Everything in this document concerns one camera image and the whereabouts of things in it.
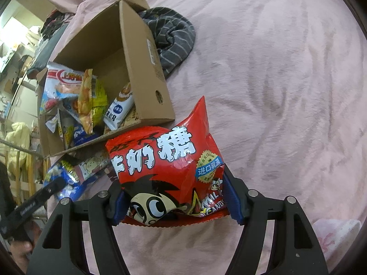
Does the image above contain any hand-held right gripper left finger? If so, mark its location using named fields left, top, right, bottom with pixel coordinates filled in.
left=26, top=182, right=131, bottom=275

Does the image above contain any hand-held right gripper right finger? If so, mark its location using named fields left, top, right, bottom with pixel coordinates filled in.
left=223, top=163, right=329, bottom=275

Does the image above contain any red cartoon candy bag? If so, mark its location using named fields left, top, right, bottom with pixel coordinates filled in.
left=105, top=96, right=231, bottom=228

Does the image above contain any white blue milk tea packet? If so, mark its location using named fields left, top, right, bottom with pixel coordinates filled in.
left=103, top=81, right=136, bottom=131

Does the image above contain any yellow chip bag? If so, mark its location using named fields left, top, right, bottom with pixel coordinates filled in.
left=77, top=69, right=109, bottom=135

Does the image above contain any white red-ringed chip bag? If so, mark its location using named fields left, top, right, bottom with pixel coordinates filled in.
left=46, top=62, right=98, bottom=99

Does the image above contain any brown cardboard box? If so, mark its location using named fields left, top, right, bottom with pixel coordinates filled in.
left=36, top=0, right=176, bottom=159

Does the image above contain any person's left hand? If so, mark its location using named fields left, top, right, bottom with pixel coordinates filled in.
left=9, top=229, right=35, bottom=267

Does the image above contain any wooden rack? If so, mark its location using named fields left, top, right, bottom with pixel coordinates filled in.
left=0, top=137, right=48, bottom=207

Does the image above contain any blue popcorn packet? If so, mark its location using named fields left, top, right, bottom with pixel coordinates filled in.
left=44, top=161, right=84, bottom=201

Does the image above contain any pale yellow cartoon packet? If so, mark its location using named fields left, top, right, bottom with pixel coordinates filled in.
left=73, top=148, right=112, bottom=182

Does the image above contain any cream cloth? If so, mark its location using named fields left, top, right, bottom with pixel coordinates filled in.
left=4, top=122, right=31, bottom=179

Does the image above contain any pink white pillow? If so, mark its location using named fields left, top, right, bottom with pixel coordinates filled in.
left=312, top=218, right=362, bottom=262

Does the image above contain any pink blanket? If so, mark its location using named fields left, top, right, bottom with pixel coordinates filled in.
left=27, top=0, right=366, bottom=275

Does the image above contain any grey striped cloth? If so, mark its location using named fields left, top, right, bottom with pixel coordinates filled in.
left=139, top=6, right=197, bottom=78

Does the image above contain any pile of dark clothes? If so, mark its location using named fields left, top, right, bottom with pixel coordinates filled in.
left=42, top=8, right=75, bottom=36

